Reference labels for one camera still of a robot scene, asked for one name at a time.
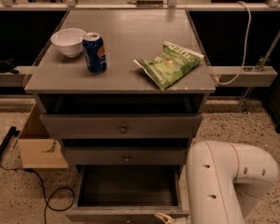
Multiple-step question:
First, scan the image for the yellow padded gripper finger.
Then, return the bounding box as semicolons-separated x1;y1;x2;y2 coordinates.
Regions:
156;212;175;224

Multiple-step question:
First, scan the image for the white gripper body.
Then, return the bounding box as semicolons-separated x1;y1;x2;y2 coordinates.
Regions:
170;217;191;224

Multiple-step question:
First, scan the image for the grey bottom drawer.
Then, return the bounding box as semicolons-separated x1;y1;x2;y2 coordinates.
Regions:
65;165;189;224

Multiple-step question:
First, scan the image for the grey drawer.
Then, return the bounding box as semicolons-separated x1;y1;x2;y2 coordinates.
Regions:
40;114;202;139
65;165;189;224
63;147;186;165

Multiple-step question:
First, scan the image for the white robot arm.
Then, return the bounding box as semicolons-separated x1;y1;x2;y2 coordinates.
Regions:
186;141;279;224

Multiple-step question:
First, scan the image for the grey middle drawer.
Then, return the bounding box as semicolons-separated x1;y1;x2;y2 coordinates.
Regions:
63;147;186;165

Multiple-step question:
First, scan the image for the grey wooden drawer cabinet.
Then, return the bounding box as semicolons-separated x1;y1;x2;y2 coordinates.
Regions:
20;9;215;168

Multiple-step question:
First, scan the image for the grey top drawer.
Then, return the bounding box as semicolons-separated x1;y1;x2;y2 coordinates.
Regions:
40;114;202;139

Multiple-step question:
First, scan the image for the cardboard box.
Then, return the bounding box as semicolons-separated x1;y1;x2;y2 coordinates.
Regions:
18;105;68;169

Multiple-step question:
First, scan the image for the green chip bag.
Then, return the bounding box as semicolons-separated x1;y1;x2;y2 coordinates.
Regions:
134;41;204;91

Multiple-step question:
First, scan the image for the black bar on floor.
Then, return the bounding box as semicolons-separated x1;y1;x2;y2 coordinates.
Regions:
0;126;17;158

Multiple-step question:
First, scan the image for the blue pepsi soda can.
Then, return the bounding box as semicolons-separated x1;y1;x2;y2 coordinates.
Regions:
82;32;106;74

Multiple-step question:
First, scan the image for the white ceramic bowl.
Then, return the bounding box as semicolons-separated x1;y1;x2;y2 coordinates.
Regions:
50;28;86;57

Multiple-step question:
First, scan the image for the black floor cable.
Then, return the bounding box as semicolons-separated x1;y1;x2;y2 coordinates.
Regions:
0;161;77;224

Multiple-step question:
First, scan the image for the white hanging cable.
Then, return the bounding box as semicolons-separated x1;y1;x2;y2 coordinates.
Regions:
213;0;253;86

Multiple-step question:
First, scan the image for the black object on rail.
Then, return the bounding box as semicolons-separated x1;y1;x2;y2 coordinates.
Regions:
0;60;19;74

